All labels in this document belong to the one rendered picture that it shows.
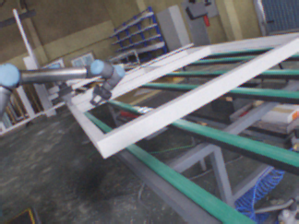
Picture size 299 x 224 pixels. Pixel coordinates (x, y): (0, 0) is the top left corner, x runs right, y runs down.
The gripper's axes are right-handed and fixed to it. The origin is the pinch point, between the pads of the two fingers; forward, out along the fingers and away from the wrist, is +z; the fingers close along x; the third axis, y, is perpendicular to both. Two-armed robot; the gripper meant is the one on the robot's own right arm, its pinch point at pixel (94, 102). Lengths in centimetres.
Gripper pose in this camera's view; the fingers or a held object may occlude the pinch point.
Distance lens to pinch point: 173.4
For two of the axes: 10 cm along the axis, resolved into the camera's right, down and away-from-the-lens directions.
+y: -0.1, -6.4, 7.7
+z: -6.1, 6.1, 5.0
